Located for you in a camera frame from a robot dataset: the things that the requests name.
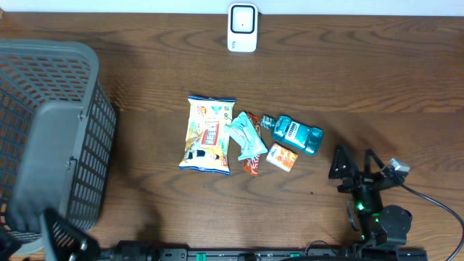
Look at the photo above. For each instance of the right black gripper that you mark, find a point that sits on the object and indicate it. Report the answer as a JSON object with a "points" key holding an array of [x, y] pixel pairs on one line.
{"points": [[362, 177]]}

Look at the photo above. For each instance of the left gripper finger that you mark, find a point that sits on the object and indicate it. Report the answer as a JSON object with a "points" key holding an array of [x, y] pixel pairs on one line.
{"points": [[62, 241], [9, 245]]}

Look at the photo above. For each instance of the blue mouthwash bottle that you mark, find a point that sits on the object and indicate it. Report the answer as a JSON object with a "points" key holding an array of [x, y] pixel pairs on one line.
{"points": [[288, 131]]}

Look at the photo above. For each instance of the small orange box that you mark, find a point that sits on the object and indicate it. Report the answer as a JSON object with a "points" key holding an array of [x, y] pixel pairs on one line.
{"points": [[281, 157]]}

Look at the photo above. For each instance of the orange chocolate bar wrapper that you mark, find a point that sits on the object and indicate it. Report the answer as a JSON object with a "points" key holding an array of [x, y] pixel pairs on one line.
{"points": [[251, 165]]}

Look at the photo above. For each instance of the light green wipes packet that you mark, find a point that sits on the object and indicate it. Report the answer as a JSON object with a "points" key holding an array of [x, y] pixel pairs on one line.
{"points": [[243, 132]]}

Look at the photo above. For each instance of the yellow snack bag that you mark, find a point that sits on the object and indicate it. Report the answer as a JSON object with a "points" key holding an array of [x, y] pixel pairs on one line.
{"points": [[206, 139]]}

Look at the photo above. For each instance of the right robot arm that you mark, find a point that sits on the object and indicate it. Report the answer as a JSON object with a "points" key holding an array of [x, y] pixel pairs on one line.
{"points": [[383, 228]]}

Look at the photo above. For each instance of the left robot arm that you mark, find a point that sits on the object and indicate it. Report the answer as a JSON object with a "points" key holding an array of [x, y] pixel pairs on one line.
{"points": [[79, 221]]}

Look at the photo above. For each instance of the white barcode scanner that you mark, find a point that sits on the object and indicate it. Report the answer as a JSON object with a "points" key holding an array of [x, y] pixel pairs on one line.
{"points": [[242, 27]]}

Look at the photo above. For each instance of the grey plastic basket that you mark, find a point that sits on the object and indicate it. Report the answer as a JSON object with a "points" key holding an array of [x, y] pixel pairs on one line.
{"points": [[57, 129]]}

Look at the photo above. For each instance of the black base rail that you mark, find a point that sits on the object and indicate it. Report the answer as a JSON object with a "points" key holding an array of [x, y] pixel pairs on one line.
{"points": [[272, 254]]}

